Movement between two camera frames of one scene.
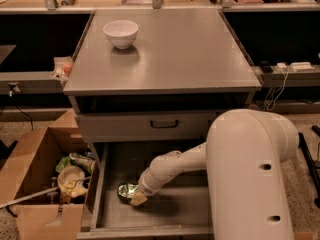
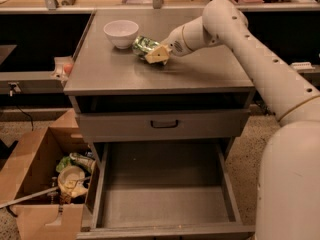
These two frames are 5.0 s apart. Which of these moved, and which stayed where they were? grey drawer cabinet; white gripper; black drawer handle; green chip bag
Moved: white gripper
Stayed: grey drawer cabinet; black drawer handle; green chip bag
